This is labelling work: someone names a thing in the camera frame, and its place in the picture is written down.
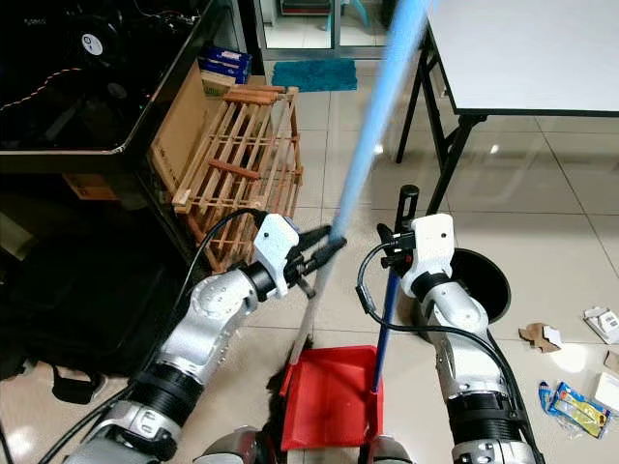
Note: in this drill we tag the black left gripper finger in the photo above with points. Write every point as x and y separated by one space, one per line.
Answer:
315 240
329 256

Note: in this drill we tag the broom with black bristles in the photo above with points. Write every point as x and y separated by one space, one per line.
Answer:
379 106

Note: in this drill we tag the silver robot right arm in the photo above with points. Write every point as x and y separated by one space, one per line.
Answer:
455 324

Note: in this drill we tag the blue fluffy floor mat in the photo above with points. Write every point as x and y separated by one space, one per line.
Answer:
314 75

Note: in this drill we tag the wooden slatted rack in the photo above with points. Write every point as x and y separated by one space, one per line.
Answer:
234 169

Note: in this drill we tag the small torn cardboard scrap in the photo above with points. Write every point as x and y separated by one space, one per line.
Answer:
537 338

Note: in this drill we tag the large flat brown cardboard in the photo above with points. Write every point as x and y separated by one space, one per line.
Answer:
179 130

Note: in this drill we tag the aluminium glass sliding door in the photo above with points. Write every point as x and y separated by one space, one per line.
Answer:
309 53

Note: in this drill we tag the robot left leg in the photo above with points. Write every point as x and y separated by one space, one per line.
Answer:
237 449

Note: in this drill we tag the robot leg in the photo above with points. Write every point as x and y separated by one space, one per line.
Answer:
387 452
237 449

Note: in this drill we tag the robot right leg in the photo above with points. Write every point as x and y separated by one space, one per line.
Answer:
387 452

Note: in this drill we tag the small white crumpled carton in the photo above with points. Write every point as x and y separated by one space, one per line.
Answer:
602 327

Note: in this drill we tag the black fabric trolley suitcase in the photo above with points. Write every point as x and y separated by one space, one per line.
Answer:
87 300

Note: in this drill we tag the black glossy desk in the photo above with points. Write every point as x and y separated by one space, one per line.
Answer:
135 116

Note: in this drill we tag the small labelled cardboard box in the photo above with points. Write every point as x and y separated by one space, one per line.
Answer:
97 188

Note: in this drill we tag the yellow blue snack packet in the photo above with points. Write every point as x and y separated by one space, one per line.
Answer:
575 411

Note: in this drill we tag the white table with black legs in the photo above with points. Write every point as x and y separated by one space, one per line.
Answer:
532 48

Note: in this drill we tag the white flat paper tray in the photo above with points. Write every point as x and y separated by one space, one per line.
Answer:
607 394

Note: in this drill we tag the black fan with white sticker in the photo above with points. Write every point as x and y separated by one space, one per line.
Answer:
97 43

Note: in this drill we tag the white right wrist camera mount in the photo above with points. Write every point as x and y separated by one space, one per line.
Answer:
433 246

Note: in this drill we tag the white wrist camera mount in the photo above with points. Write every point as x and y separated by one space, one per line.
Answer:
276 246
433 246

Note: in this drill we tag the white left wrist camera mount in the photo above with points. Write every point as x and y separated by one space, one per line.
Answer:
276 246

